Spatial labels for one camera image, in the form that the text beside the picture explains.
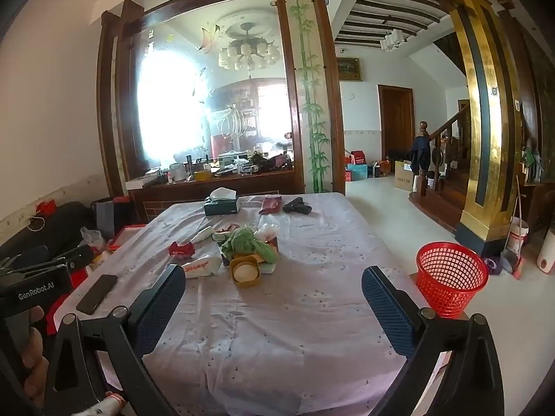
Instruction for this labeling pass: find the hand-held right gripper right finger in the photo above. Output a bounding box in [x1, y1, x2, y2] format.
[361, 266, 506, 416]

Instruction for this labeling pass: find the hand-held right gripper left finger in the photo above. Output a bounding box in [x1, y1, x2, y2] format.
[43, 263, 187, 416]

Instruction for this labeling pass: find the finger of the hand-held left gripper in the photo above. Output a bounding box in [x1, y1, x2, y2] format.
[9, 245, 95, 276]
[0, 245, 49, 269]

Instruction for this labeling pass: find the red and white packet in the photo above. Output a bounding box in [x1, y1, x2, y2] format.
[181, 255, 223, 279]

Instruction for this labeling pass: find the red mesh basket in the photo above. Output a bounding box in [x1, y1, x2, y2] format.
[416, 243, 490, 319]

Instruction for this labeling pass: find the person's left hand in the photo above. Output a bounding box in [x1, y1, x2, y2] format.
[17, 305, 50, 410]

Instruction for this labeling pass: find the white plastic bag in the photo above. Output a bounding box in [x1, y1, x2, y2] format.
[80, 226, 105, 250]

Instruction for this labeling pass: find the black bag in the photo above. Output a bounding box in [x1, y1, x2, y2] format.
[0, 201, 96, 261]

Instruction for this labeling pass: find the black smartphone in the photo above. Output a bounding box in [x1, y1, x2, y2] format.
[76, 274, 119, 315]

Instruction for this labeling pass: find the crumpled red wrapper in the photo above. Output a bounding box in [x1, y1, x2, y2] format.
[168, 241, 197, 258]

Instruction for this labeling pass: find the yellow round container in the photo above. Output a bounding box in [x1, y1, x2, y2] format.
[229, 255, 263, 289]

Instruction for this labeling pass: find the pink floral tablecloth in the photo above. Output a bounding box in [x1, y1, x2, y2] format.
[45, 191, 449, 416]

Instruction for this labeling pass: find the green cloth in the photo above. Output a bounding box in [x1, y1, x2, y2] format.
[220, 226, 278, 265]

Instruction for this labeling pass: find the dark green tissue box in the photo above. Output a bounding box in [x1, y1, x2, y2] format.
[204, 187, 240, 216]

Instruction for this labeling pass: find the wooden counter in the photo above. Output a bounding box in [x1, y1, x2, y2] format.
[126, 169, 304, 222]

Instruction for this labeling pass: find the wooden staircase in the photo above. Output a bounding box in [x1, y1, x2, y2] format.
[410, 99, 471, 230]

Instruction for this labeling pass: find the cardboard box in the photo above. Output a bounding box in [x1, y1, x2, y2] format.
[394, 160, 415, 191]

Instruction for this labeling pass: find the black handheld device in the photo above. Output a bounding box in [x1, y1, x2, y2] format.
[283, 197, 312, 216]

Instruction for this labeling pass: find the white plastic bucket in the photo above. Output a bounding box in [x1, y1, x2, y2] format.
[505, 217, 530, 248]

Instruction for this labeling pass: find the dark blue jacket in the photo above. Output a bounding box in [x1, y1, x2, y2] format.
[410, 135, 431, 174]

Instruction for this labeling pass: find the broom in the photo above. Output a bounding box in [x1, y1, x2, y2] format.
[503, 175, 527, 276]

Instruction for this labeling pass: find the pile of assorted household items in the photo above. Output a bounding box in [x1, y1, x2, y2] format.
[143, 149, 296, 183]

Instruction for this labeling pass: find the white floor appliance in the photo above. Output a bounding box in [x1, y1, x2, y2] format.
[537, 227, 555, 275]

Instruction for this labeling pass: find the brown wooden door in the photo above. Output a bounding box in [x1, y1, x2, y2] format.
[378, 85, 416, 163]

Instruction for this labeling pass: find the gold and black pillar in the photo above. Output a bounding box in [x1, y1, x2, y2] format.
[451, 0, 527, 243]

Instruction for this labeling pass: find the bamboo painted panel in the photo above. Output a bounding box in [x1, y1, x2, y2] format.
[284, 0, 332, 193]

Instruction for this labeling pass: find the gold framed painting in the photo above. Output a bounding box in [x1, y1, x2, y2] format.
[337, 57, 362, 81]

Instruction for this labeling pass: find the butterfly decoration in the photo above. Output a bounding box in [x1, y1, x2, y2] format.
[197, 23, 224, 55]

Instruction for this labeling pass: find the white chandelier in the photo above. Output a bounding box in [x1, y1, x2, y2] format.
[218, 21, 282, 72]

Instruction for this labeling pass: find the ceiling lamp cluster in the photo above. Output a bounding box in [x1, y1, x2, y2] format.
[381, 29, 408, 51]

